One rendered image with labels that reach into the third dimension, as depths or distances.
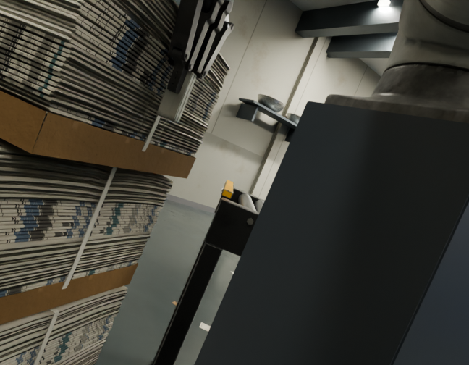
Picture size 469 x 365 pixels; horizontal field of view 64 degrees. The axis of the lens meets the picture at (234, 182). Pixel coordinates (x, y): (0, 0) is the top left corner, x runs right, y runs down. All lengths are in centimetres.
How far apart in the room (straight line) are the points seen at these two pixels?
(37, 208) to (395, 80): 42
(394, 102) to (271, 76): 553
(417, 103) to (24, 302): 51
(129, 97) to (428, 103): 33
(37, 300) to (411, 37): 55
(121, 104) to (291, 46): 568
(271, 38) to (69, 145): 552
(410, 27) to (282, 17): 562
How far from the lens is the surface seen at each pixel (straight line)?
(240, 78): 559
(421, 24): 40
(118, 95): 47
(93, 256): 63
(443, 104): 37
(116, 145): 50
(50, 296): 61
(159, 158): 60
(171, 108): 52
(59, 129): 42
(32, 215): 51
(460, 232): 31
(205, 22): 53
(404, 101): 38
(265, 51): 581
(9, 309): 56
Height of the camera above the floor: 91
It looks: 3 degrees down
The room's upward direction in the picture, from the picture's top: 23 degrees clockwise
